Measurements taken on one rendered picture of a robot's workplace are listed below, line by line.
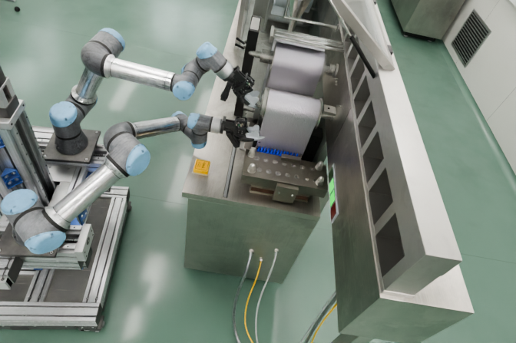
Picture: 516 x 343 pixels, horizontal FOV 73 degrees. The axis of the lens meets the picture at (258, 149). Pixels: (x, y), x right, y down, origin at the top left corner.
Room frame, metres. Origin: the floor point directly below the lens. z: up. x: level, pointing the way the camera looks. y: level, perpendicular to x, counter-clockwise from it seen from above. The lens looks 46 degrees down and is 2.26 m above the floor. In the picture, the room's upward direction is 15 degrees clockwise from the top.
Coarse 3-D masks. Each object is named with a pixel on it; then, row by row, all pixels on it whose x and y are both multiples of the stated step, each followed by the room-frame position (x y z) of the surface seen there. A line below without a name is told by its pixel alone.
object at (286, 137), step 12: (264, 120) 1.21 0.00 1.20; (264, 132) 1.21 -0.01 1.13; (276, 132) 1.21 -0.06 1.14; (288, 132) 1.22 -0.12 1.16; (300, 132) 1.22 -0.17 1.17; (312, 132) 1.23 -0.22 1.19; (264, 144) 1.21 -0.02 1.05; (276, 144) 1.21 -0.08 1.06; (288, 144) 1.22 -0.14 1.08; (300, 144) 1.23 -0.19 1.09
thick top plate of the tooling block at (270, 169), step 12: (264, 156) 1.15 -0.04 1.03; (276, 156) 1.17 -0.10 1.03; (264, 168) 1.08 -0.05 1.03; (276, 168) 1.10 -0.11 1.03; (288, 168) 1.11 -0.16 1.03; (300, 168) 1.13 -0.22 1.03; (312, 168) 1.16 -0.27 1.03; (324, 168) 1.17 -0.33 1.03; (240, 180) 1.00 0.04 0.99; (252, 180) 1.01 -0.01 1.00; (264, 180) 1.01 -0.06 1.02; (276, 180) 1.02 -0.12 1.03; (288, 180) 1.04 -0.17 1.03; (300, 180) 1.06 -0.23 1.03; (312, 180) 1.08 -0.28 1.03; (324, 180) 1.10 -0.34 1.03; (300, 192) 1.03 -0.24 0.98; (312, 192) 1.04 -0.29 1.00; (324, 192) 1.04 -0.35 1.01
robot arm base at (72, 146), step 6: (60, 138) 1.03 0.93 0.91; (66, 138) 1.04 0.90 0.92; (72, 138) 1.05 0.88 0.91; (78, 138) 1.08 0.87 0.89; (84, 138) 1.11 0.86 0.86; (60, 144) 1.03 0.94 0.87; (66, 144) 1.03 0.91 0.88; (72, 144) 1.04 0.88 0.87; (78, 144) 1.06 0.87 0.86; (84, 144) 1.09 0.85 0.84; (60, 150) 1.02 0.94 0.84; (66, 150) 1.02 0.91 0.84; (72, 150) 1.03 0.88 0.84; (78, 150) 1.05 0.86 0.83
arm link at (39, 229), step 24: (120, 144) 0.86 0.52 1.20; (120, 168) 0.78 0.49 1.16; (144, 168) 0.84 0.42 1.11; (72, 192) 0.67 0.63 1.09; (96, 192) 0.69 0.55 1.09; (24, 216) 0.55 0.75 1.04; (48, 216) 0.56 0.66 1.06; (72, 216) 0.60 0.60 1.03; (24, 240) 0.48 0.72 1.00; (48, 240) 0.50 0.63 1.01
